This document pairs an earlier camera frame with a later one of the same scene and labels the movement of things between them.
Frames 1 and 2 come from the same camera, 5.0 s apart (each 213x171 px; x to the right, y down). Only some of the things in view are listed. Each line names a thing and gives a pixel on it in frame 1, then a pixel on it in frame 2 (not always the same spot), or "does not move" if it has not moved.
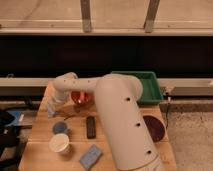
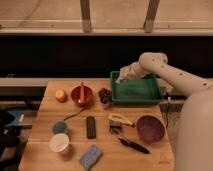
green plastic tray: (151, 92) does not move
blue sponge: (90, 157) does not move
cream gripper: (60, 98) -> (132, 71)
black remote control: (91, 127) does not move
